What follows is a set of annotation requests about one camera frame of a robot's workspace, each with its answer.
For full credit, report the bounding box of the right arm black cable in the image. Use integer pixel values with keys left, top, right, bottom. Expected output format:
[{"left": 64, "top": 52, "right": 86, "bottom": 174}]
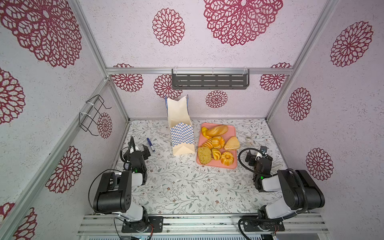
[{"left": 237, "top": 147, "right": 278, "bottom": 178}]

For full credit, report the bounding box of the green-brown round toast slice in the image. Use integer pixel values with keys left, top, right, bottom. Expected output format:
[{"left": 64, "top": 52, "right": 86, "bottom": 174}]
[{"left": 198, "top": 147, "right": 212, "bottom": 165}]

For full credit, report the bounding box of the grey wall shelf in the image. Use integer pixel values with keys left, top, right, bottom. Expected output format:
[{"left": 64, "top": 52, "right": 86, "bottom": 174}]
[{"left": 171, "top": 69, "right": 250, "bottom": 90}]

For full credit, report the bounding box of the small shell bread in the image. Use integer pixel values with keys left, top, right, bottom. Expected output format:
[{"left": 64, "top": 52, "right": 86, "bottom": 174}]
[{"left": 212, "top": 149, "right": 222, "bottom": 161}]

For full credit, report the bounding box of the striped twisted bread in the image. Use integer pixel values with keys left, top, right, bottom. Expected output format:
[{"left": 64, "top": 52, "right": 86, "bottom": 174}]
[{"left": 201, "top": 139, "right": 213, "bottom": 150}]

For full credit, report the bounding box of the round ridged bun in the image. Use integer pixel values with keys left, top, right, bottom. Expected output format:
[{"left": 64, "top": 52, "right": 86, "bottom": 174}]
[{"left": 212, "top": 136, "right": 226, "bottom": 149}]

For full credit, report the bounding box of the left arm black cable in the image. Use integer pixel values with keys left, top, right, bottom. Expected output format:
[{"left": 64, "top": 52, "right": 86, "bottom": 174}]
[{"left": 87, "top": 168, "right": 122, "bottom": 214}]

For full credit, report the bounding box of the yellow croissant bread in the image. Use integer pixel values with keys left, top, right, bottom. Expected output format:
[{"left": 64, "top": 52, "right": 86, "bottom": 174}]
[{"left": 201, "top": 127, "right": 212, "bottom": 140}]

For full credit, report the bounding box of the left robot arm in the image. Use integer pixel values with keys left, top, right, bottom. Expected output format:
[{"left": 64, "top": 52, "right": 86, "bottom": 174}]
[{"left": 90, "top": 145, "right": 151, "bottom": 232}]

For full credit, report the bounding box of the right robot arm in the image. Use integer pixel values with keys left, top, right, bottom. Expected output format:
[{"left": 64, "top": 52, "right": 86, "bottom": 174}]
[{"left": 238, "top": 146, "right": 325, "bottom": 222}]

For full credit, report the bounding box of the pink plastic tray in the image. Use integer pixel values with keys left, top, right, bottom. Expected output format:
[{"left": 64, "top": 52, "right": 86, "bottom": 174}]
[{"left": 197, "top": 123, "right": 240, "bottom": 170}]

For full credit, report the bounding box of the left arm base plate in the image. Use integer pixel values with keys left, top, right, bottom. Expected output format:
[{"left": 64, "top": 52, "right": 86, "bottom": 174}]
[{"left": 122, "top": 216, "right": 164, "bottom": 234}]

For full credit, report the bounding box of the long baguette bread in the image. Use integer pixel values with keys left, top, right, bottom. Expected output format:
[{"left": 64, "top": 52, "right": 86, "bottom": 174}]
[{"left": 206, "top": 125, "right": 229, "bottom": 137}]

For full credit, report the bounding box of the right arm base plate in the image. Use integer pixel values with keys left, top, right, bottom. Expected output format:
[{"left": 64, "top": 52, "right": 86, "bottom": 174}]
[{"left": 239, "top": 216, "right": 286, "bottom": 232}]

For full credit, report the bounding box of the blue marker pen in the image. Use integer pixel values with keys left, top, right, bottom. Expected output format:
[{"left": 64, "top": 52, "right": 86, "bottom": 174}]
[{"left": 147, "top": 138, "right": 155, "bottom": 152}]

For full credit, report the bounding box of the aluminium front rail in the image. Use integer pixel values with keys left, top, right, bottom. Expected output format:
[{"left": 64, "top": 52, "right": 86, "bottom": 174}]
[{"left": 76, "top": 213, "right": 329, "bottom": 236}]

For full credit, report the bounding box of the black wire rack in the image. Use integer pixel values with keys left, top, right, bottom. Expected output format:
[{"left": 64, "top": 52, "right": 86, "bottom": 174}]
[{"left": 78, "top": 95, "right": 111, "bottom": 137}]

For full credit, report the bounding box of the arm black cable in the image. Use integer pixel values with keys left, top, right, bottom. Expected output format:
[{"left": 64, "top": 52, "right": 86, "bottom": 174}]
[
  {"left": 87, "top": 168, "right": 122, "bottom": 214},
  {"left": 237, "top": 147, "right": 278, "bottom": 178}
]

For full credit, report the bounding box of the golden bundt bread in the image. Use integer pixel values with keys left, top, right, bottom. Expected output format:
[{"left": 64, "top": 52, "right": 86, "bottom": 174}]
[{"left": 220, "top": 152, "right": 234, "bottom": 166}]

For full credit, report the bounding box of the blue checkered paper bag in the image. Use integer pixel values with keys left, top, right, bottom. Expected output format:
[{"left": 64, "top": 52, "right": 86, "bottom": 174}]
[{"left": 165, "top": 96, "right": 195, "bottom": 156}]

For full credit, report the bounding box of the triangular toast bread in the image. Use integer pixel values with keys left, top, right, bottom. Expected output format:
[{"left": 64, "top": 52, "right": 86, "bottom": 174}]
[{"left": 224, "top": 136, "right": 240, "bottom": 151}]

